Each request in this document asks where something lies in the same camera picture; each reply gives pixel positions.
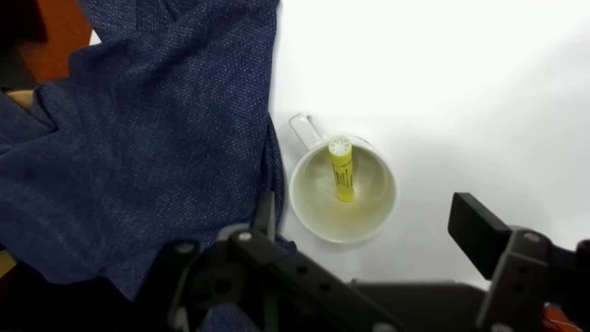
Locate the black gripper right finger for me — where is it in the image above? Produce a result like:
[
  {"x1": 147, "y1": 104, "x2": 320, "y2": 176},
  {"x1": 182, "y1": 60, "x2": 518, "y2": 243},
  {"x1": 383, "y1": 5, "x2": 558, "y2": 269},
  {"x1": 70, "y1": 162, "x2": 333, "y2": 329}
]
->
[{"x1": 448, "y1": 191, "x2": 590, "y2": 332}]

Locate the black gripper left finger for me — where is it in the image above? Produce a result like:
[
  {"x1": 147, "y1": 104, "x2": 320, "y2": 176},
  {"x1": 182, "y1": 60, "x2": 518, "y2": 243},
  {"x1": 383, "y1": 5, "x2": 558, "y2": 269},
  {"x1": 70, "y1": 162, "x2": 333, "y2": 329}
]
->
[{"x1": 228, "y1": 191, "x2": 405, "y2": 332}]

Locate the yellow marker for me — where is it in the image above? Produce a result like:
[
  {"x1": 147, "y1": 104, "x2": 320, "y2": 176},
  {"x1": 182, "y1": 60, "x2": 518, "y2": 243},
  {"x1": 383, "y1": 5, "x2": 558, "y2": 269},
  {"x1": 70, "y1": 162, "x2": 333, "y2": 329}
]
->
[{"x1": 328, "y1": 136, "x2": 354, "y2": 202}]

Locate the white ceramic mug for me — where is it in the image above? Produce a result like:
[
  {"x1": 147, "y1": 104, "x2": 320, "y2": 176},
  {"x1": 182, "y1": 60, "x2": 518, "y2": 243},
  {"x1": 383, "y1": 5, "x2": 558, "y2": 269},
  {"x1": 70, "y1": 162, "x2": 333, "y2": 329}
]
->
[{"x1": 289, "y1": 112, "x2": 398, "y2": 243}]

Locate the white round table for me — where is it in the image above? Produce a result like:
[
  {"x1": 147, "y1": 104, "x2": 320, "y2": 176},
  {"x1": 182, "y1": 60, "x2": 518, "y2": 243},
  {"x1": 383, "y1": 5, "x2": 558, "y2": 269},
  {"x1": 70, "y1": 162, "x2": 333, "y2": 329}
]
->
[{"x1": 271, "y1": 0, "x2": 590, "y2": 282}]

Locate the blue cloth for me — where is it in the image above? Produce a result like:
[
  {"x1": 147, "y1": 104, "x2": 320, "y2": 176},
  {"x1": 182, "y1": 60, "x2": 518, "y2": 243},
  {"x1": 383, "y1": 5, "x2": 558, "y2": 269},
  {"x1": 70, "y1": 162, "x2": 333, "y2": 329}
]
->
[{"x1": 0, "y1": 0, "x2": 283, "y2": 296}]

